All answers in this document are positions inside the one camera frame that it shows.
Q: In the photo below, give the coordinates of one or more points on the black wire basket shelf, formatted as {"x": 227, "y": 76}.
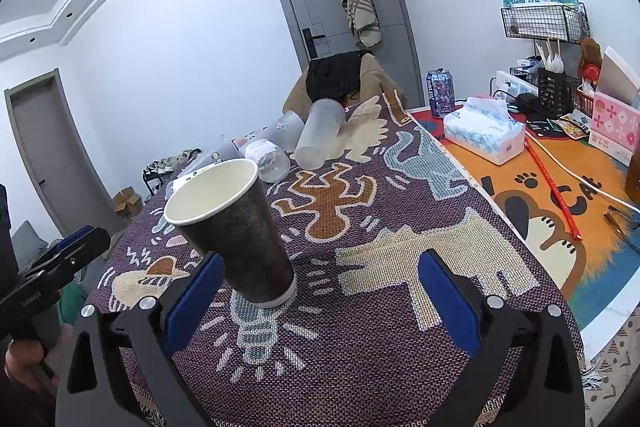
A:
{"x": 546, "y": 21}

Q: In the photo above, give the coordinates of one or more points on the frosted plastic cup right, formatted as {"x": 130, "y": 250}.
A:
{"x": 324, "y": 121}

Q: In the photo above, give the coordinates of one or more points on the dark paper cup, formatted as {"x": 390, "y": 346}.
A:
{"x": 224, "y": 210}

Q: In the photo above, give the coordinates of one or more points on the frosted plastic cup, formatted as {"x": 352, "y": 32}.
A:
{"x": 324, "y": 121}
{"x": 284, "y": 132}
{"x": 222, "y": 151}

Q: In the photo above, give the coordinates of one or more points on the person's left hand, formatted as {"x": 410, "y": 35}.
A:
{"x": 23, "y": 358}

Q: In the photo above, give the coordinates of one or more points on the frosted plastic cup middle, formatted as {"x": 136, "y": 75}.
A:
{"x": 284, "y": 132}

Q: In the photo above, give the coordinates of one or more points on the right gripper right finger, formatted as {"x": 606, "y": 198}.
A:
{"x": 546, "y": 387}

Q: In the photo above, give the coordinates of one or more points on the shoe rack with shoes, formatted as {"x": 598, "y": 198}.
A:
{"x": 156, "y": 174}

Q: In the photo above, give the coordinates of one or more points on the white power strip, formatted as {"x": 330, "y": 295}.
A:
{"x": 511, "y": 86}

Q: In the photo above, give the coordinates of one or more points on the orange cat table mat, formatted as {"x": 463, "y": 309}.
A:
{"x": 590, "y": 272}

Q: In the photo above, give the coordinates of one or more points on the black utensil holder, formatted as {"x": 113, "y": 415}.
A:
{"x": 557, "y": 93}

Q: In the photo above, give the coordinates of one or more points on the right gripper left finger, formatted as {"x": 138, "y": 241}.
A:
{"x": 94, "y": 387}

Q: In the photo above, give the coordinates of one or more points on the patterned purple woven tablecloth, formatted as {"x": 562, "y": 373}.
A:
{"x": 359, "y": 343}

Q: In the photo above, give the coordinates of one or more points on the black garment on chair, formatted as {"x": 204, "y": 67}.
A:
{"x": 336, "y": 77}

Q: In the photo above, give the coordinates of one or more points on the tissue pack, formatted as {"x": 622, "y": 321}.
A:
{"x": 485, "y": 127}

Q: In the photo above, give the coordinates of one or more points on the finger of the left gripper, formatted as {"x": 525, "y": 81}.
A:
{"x": 59, "y": 264}

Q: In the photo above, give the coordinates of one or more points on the red stick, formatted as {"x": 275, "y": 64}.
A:
{"x": 555, "y": 191}

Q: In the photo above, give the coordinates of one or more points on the frosted plastic cup left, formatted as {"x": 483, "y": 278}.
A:
{"x": 222, "y": 151}

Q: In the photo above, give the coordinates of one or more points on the purple drink can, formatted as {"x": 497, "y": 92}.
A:
{"x": 440, "y": 91}

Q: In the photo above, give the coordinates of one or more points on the pink floral box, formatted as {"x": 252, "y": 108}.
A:
{"x": 614, "y": 127}

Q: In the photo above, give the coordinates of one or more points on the brown plush toy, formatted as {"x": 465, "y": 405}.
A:
{"x": 590, "y": 55}

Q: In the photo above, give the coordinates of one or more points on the cardboard box on floor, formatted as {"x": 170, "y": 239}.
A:
{"x": 127, "y": 202}

